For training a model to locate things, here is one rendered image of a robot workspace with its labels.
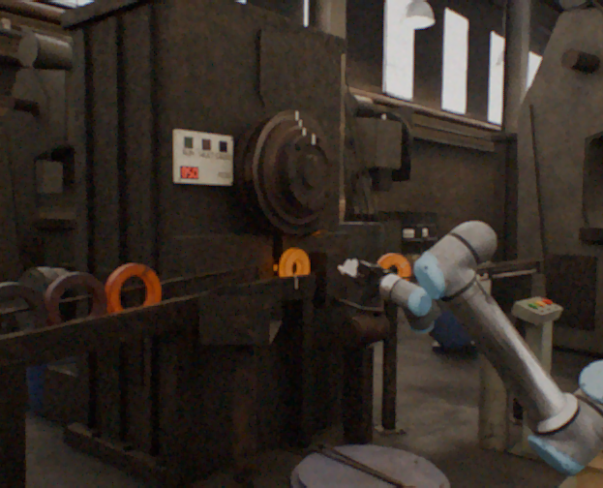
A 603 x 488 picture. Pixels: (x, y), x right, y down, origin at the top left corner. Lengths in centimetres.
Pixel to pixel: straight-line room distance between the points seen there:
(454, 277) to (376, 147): 867
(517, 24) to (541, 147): 685
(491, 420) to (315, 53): 171
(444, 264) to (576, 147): 315
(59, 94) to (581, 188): 464
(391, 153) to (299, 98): 791
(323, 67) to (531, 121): 240
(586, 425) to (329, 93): 173
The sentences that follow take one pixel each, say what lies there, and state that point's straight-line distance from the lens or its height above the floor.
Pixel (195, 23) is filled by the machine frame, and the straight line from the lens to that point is 238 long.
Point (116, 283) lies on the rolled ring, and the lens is 194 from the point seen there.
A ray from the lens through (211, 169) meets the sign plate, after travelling 231.
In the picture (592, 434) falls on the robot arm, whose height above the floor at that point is 37.
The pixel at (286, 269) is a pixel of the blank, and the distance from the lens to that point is 244.
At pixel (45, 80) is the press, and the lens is 674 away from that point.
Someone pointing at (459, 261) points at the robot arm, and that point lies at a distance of 168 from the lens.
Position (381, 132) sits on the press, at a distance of 1040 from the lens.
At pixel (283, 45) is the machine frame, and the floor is 164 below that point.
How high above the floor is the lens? 96
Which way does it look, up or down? 4 degrees down
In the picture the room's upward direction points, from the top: 1 degrees clockwise
